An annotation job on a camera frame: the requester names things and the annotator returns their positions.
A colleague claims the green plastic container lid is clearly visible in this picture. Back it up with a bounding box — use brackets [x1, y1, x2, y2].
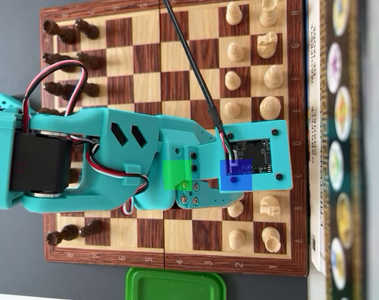
[125, 267, 227, 300]

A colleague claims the wooden folding chessboard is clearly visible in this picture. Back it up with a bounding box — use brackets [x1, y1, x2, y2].
[39, 0, 310, 278]

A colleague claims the white book with QR code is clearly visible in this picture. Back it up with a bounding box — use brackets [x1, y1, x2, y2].
[307, 0, 321, 271]

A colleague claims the light wooden king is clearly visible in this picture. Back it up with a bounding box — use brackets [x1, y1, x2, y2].
[260, 96, 281, 121]

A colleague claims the dark wooden king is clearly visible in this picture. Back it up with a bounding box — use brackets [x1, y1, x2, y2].
[38, 107, 65, 116]

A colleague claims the light wooden pawn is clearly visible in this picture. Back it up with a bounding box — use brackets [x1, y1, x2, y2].
[227, 42, 245, 63]
[224, 101, 241, 119]
[227, 201, 244, 218]
[229, 229, 246, 251]
[225, 2, 243, 26]
[224, 71, 241, 91]

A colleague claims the dark wooden knight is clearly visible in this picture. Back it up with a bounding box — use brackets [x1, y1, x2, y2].
[42, 52, 79, 73]

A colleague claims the dark grey table mat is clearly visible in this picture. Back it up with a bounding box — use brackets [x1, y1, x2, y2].
[0, 0, 309, 300]

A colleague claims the grey Obama book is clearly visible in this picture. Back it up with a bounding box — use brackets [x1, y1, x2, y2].
[364, 0, 379, 300]

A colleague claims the black camera cable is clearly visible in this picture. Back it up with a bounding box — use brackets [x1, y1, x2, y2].
[162, 0, 225, 134]

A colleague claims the light wooden bishop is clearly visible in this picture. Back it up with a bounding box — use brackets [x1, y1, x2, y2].
[263, 64, 283, 90]

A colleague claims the light wooden knight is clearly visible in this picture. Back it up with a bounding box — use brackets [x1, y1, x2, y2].
[257, 31, 278, 59]
[260, 195, 281, 216]

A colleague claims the dark wooden bishop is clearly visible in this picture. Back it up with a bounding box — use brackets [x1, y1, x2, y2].
[44, 81, 81, 101]

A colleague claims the light wooden rook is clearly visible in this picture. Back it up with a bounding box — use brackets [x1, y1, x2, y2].
[261, 226, 281, 254]
[260, 0, 280, 28]

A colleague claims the red white black servo cable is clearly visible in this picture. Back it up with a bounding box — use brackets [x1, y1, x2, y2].
[23, 60, 89, 132]
[86, 142, 149, 216]

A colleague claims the dark wooden pawn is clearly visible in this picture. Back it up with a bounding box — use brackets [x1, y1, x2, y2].
[83, 82, 100, 98]
[74, 19, 100, 40]
[79, 219, 103, 238]
[76, 51, 99, 71]

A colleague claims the white art history book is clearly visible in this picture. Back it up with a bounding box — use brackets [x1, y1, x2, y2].
[317, 87, 330, 278]

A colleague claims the dark wooden rook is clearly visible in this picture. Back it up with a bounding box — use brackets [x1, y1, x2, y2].
[42, 20, 78, 44]
[46, 224, 79, 246]

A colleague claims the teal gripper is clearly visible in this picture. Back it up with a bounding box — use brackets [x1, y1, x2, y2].
[134, 116, 244, 211]

